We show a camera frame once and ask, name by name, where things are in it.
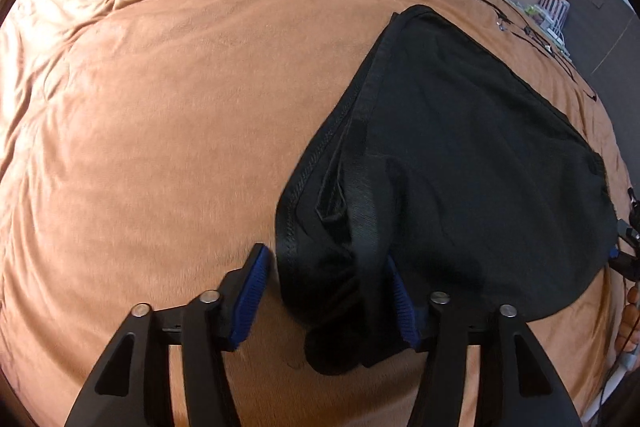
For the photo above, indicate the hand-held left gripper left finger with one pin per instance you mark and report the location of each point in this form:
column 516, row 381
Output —
column 250, row 289

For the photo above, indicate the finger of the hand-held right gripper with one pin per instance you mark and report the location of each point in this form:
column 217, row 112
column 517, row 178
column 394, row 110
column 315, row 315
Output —
column 629, row 233
column 625, row 264

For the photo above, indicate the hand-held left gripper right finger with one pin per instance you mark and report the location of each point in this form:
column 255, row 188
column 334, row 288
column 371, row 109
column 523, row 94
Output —
column 400, row 302

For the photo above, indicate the black pants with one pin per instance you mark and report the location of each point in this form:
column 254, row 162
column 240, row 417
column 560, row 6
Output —
column 450, row 132

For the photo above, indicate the person's right hand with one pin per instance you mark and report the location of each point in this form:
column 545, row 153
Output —
column 631, row 317

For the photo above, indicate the brown blanket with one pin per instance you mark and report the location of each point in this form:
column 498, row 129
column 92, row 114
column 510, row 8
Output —
column 150, row 107

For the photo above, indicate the striped gift bag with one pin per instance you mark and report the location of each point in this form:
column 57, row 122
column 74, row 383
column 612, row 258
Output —
column 555, row 4

